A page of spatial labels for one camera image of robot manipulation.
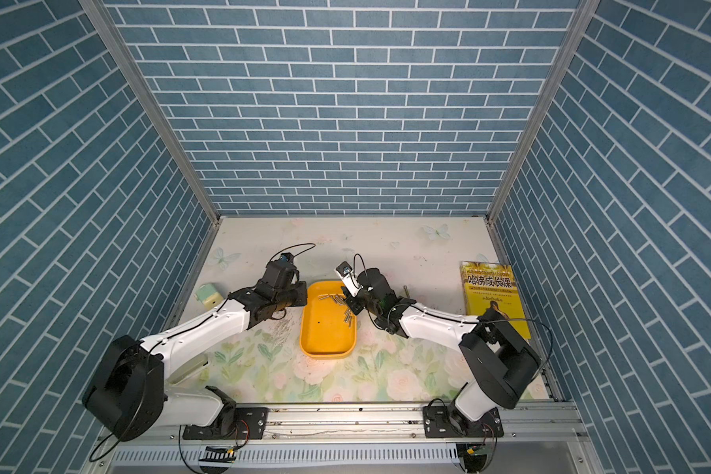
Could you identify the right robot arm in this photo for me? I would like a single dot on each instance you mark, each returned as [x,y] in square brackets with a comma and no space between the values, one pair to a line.
[501,361]

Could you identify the floral table mat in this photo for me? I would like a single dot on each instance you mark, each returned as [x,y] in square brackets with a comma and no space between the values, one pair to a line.
[419,256]

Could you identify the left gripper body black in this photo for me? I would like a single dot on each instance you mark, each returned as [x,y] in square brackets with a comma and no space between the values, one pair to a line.
[295,295]

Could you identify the yellow book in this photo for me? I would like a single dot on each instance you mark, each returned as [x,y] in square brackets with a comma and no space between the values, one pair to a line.
[487,283]

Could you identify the pile of metal screws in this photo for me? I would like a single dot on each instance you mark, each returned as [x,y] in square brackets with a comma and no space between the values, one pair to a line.
[340,301]

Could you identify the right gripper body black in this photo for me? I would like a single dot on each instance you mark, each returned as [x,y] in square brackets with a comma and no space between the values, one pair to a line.
[356,304]

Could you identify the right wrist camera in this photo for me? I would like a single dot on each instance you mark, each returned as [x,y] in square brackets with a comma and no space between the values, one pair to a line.
[346,274]

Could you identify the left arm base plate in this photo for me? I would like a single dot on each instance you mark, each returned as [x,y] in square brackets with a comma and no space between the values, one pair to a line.
[242,423]

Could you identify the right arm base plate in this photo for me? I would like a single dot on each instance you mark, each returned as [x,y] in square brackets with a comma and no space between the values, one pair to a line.
[443,422]

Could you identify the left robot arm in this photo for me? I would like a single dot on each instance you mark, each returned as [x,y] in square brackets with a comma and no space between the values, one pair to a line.
[135,386]

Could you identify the small green white box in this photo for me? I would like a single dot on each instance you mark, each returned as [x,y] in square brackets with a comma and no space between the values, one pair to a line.
[209,295]

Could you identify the aluminium mounting rail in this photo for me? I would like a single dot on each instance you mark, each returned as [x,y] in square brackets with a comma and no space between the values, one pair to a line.
[369,423]

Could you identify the yellow plastic storage box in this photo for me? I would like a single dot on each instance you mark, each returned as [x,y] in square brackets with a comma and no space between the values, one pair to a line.
[323,332]

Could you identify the white slotted cable duct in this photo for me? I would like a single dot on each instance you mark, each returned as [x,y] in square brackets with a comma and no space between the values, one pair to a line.
[287,455]

